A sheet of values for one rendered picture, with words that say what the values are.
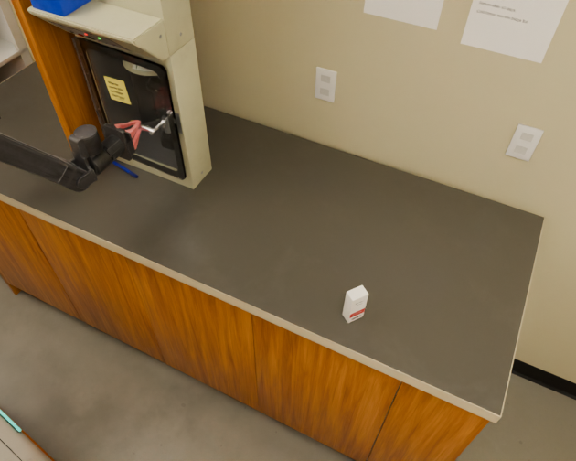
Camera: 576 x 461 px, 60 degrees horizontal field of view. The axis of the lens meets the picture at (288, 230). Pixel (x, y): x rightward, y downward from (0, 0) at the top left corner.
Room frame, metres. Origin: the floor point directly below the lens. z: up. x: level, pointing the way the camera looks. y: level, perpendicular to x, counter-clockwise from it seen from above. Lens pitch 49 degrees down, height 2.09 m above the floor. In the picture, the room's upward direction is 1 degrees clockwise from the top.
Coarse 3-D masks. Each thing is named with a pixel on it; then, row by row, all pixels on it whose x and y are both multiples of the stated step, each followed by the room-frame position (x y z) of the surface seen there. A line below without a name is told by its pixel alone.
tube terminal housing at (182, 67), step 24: (96, 0) 1.24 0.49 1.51; (120, 0) 1.21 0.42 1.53; (144, 0) 1.17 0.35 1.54; (168, 0) 1.18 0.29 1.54; (168, 24) 1.17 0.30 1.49; (192, 24) 1.25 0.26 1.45; (120, 48) 1.22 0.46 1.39; (168, 48) 1.15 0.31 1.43; (192, 48) 1.24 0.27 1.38; (168, 72) 1.16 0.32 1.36; (192, 72) 1.22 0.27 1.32; (192, 96) 1.21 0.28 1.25; (192, 120) 1.20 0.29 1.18; (192, 144) 1.18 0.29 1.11; (144, 168) 1.23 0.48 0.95; (192, 168) 1.16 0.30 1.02
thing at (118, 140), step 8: (104, 128) 1.07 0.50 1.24; (112, 128) 1.06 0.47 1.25; (120, 128) 1.06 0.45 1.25; (112, 136) 1.06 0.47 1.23; (120, 136) 1.05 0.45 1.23; (104, 144) 1.03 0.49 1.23; (112, 144) 1.03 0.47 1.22; (120, 144) 1.04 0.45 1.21; (112, 152) 1.01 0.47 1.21; (120, 152) 1.03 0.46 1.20; (128, 152) 1.05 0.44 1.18; (112, 160) 1.00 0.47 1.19; (128, 160) 1.05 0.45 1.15
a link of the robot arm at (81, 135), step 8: (80, 128) 1.00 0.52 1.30; (88, 128) 1.00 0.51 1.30; (96, 128) 1.00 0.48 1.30; (72, 136) 0.97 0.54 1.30; (80, 136) 0.97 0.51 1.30; (88, 136) 0.97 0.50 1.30; (96, 136) 0.98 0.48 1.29; (72, 144) 0.96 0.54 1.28; (80, 144) 0.95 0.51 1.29; (88, 144) 0.96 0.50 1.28; (96, 144) 0.98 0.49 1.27; (72, 152) 0.97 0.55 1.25; (80, 152) 0.95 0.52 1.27; (88, 152) 0.96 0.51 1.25; (96, 152) 0.97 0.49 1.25; (72, 160) 0.97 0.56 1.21; (80, 160) 0.95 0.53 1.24; (88, 168) 0.94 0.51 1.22; (80, 176) 0.91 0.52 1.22; (88, 176) 0.92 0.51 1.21; (80, 184) 0.90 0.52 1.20; (88, 184) 0.91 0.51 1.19
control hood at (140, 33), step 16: (48, 16) 1.16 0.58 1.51; (64, 16) 1.15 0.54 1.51; (80, 16) 1.15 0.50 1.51; (96, 16) 1.15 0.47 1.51; (112, 16) 1.15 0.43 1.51; (128, 16) 1.16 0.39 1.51; (144, 16) 1.16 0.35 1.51; (96, 32) 1.10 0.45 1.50; (112, 32) 1.08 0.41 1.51; (128, 32) 1.08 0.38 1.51; (144, 32) 1.09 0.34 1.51; (160, 32) 1.13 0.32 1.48; (128, 48) 1.15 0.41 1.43; (144, 48) 1.08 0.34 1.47; (160, 48) 1.12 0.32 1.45
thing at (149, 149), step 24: (96, 48) 1.24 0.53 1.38; (96, 72) 1.25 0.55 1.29; (120, 72) 1.21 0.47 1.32; (144, 72) 1.17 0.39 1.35; (144, 96) 1.18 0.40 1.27; (168, 96) 1.14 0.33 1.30; (120, 120) 1.24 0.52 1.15; (144, 120) 1.19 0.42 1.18; (168, 120) 1.14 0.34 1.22; (144, 144) 1.20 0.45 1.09; (168, 144) 1.15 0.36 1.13; (168, 168) 1.16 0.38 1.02
